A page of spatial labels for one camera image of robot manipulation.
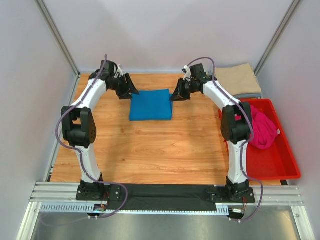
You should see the blue t-shirt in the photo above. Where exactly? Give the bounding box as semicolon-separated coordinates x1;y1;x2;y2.
129;89;173;122

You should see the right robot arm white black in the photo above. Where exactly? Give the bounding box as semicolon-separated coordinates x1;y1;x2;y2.
170;63;253;197

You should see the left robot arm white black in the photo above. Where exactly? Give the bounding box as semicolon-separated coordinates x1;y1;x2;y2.
57;59;140;202

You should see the beige folded t-shirt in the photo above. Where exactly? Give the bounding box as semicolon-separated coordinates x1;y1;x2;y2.
215;63;262;96

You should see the grey-blue folded t-shirt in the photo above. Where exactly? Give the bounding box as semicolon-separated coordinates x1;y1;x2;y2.
234;93;262;100

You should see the pink t-shirt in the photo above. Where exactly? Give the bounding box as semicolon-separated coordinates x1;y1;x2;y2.
248;105;279;150

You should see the red plastic bin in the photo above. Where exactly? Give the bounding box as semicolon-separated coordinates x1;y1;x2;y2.
217;98;301;181

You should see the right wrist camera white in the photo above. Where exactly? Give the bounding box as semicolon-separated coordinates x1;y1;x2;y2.
182;65;192;82

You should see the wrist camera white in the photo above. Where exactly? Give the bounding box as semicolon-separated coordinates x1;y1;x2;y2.
115;64;124;78
182;65;192;82

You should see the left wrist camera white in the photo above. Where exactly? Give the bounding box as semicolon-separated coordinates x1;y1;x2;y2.
115;64;124;78

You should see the left aluminium corner post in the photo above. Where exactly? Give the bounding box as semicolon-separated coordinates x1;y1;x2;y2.
34;0;80;77

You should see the aluminium corner post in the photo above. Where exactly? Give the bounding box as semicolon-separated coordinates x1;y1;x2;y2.
254;0;303;77
34;0;80;77

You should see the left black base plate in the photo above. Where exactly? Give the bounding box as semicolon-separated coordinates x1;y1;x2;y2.
75;182;126;202

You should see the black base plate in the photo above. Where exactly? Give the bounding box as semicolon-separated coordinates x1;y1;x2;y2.
75;182;126;202
204;185;256;204

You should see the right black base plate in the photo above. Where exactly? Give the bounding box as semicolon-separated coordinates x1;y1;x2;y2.
204;185;256;204

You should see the right aluminium corner post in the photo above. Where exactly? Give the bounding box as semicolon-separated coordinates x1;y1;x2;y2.
254;0;303;77

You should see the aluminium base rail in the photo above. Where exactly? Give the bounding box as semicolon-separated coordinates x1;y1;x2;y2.
17;182;314;240

